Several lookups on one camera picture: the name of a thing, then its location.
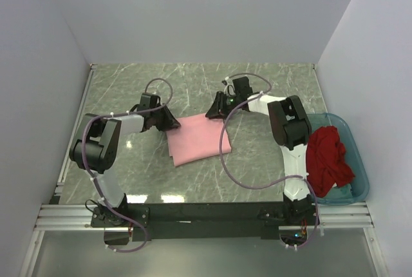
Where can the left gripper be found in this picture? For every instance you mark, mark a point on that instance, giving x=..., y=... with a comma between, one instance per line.
x=161, y=117

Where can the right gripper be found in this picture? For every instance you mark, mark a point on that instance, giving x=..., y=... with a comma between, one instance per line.
x=219, y=106

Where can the pink t shirt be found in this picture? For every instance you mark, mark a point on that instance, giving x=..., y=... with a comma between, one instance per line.
x=197, y=138

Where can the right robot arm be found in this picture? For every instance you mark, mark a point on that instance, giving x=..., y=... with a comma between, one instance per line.
x=291, y=130

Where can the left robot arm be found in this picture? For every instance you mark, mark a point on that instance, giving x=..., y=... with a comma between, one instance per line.
x=95, y=147

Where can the black base beam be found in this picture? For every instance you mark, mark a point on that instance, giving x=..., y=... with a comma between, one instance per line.
x=145, y=222

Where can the red t shirt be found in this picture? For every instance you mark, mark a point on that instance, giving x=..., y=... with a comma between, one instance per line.
x=325, y=161

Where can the blue plastic basket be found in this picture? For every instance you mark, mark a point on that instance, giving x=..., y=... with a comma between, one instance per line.
x=358, y=189

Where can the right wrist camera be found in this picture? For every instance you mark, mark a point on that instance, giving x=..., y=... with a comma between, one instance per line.
x=228, y=87

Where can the aluminium rail frame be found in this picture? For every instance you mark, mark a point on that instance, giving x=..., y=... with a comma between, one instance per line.
x=63, y=244

